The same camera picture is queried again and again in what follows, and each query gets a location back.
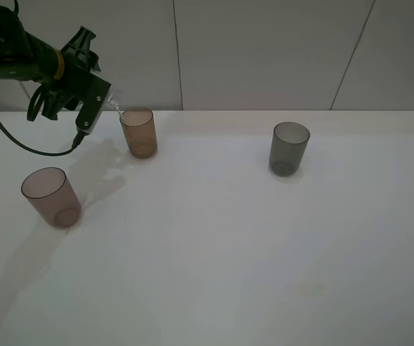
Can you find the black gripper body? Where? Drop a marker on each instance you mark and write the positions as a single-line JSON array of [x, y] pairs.
[[74, 79]]

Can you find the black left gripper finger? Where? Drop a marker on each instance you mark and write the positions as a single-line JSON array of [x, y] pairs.
[[55, 100]]

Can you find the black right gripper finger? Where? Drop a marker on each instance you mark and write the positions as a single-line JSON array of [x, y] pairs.
[[78, 47]]

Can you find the clear plastic water bottle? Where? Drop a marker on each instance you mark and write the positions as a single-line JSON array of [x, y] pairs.
[[113, 97]]

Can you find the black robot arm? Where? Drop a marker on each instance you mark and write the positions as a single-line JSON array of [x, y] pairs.
[[23, 57]]

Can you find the amber translucent plastic cup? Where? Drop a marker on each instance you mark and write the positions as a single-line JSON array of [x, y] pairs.
[[140, 132]]

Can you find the pink translucent plastic cup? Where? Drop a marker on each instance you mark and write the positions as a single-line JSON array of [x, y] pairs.
[[51, 194]]

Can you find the grey translucent plastic cup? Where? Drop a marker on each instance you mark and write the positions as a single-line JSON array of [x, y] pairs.
[[288, 146]]

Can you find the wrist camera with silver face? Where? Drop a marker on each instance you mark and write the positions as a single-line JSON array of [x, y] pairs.
[[93, 100]]

